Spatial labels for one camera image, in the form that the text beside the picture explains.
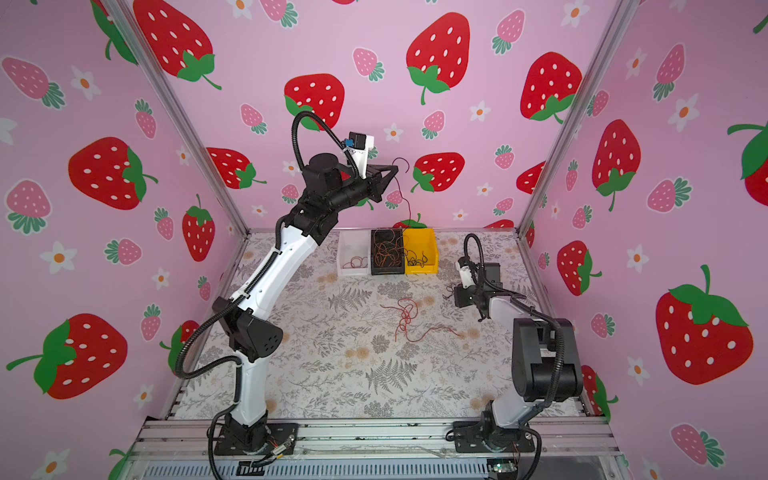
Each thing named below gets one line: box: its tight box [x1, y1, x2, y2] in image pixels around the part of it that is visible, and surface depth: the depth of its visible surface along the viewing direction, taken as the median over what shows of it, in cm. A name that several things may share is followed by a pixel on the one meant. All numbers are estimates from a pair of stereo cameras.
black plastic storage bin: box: [370, 228, 405, 275], surface depth 112 cm
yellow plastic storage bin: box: [403, 228, 439, 275], surface depth 113 cm
